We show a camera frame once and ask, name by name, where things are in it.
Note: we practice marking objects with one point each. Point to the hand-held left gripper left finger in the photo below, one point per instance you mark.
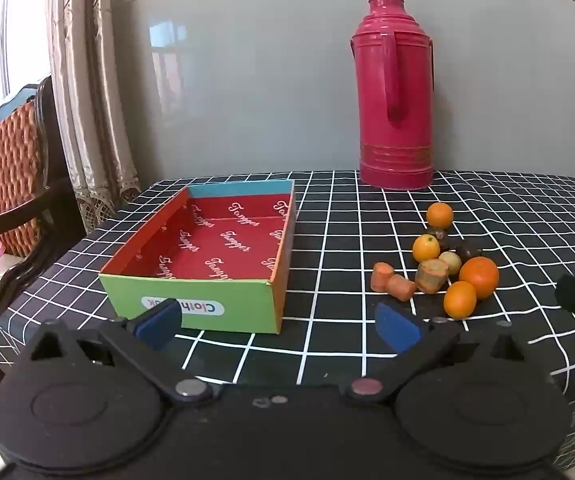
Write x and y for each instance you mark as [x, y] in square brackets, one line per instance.
[160, 324]

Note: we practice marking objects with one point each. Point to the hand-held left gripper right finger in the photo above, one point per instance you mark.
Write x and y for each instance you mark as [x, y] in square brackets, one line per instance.
[397, 330]

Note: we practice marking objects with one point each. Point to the orange carrot piece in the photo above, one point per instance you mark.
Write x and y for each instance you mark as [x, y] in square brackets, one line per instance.
[401, 288]
[381, 276]

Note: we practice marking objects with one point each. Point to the greenish carrot top piece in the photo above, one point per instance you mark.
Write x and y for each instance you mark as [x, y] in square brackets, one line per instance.
[431, 276]

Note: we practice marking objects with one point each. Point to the medium orange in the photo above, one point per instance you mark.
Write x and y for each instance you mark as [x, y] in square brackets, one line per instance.
[460, 300]

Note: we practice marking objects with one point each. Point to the small orange with green stem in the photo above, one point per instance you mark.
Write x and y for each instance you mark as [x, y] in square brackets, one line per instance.
[425, 249]

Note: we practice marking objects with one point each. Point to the pale yellow-green fruit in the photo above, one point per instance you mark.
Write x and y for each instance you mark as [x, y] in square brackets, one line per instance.
[451, 261]

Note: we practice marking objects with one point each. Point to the large orange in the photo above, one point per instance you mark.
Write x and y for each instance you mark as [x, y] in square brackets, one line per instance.
[479, 277]

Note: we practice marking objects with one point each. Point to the dark passion fruit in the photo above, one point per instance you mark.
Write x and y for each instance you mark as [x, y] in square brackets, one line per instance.
[441, 235]
[467, 250]

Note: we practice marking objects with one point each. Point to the colourful cardboard box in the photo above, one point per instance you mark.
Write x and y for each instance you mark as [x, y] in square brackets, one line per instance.
[227, 240]

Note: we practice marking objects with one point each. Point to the round orange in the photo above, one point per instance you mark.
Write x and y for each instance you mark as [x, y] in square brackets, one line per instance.
[440, 215]

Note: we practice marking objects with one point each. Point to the black white checkered tablecloth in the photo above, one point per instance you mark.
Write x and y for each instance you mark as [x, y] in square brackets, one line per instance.
[342, 240]

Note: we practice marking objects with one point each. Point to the dark wooden chair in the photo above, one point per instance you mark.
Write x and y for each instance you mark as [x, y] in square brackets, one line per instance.
[52, 210]

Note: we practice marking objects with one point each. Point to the red thermos flask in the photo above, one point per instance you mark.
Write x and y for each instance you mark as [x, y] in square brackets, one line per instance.
[397, 110]

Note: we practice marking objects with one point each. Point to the orange woven chair cushion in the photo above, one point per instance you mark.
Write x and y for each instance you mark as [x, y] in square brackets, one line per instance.
[12, 160]

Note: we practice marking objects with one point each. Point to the beige curtain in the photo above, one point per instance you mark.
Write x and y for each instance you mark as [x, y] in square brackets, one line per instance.
[82, 110]

